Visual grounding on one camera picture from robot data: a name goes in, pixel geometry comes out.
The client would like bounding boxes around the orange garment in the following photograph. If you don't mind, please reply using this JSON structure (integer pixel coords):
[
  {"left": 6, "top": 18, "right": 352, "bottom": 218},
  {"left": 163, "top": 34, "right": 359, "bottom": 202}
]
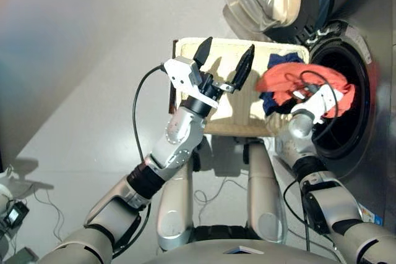
[{"left": 255, "top": 62, "right": 356, "bottom": 119}]

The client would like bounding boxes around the navy blue garment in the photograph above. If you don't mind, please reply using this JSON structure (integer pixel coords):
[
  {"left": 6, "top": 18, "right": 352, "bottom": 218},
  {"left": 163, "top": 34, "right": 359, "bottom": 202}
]
[{"left": 258, "top": 53, "right": 306, "bottom": 116}]

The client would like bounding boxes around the pale woven basket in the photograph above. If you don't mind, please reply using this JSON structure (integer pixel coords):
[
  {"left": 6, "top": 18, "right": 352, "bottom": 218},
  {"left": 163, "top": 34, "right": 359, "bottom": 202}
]
[{"left": 171, "top": 36, "right": 310, "bottom": 138}]

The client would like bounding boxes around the round glass washing machine door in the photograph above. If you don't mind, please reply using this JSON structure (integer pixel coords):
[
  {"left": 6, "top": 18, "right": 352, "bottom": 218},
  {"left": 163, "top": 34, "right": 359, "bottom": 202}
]
[{"left": 216, "top": 0, "right": 337, "bottom": 44}]

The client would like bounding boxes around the grey washing machine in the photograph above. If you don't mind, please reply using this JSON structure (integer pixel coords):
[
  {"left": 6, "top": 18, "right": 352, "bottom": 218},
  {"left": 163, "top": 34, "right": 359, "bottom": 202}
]
[{"left": 293, "top": 0, "right": 396, "bottom": 234}]

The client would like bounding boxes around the small blue machine sticker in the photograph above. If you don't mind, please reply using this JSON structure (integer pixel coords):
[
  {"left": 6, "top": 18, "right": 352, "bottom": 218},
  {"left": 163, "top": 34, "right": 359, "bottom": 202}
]
[{"left": 358, "top": 204, "right": 384, "bottom": 225}]

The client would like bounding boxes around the silver robot torso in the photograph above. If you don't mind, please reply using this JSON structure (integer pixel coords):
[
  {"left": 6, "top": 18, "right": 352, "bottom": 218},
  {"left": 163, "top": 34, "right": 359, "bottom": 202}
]
[{"left": 144, "top": 225, "right": 341, "bottom": 264}]

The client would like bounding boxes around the small black device with screen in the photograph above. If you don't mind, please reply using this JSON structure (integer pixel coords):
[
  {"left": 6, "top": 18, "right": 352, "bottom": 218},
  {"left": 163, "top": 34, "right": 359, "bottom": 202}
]
[{"left": 3, "top": 201, "right": 30, "bottom": 228}]

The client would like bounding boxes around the grey flat strip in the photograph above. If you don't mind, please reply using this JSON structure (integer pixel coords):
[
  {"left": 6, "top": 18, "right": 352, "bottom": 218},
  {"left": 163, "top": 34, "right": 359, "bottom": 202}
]
[{"left": 14, "top": 247, "right": 40, "bottom": 263}]

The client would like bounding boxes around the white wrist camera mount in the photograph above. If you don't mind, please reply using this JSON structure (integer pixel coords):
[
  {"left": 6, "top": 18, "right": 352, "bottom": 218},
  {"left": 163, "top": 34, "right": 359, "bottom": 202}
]
[
  {"left": 163, "top": 56, "right": 219, "bottom": 110},
  {"left": 290, "top": 83, "right": 344, "bottom": 125}
]

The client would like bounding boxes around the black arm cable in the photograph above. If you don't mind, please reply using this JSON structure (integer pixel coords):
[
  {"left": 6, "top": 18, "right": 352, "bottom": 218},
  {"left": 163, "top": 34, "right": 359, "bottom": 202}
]
[
  {"left": 283, "top": 70, "right": 340, "bottom": 252},
  {"left": 111, "top": 63, "right": 166, "bottom": 259}
]

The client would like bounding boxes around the thin grey floor cable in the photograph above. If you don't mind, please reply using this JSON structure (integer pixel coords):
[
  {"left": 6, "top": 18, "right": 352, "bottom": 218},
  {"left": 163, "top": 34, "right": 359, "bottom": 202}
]
[{"left": 193, "top": 177, "right": 248, "bottom": 215}]

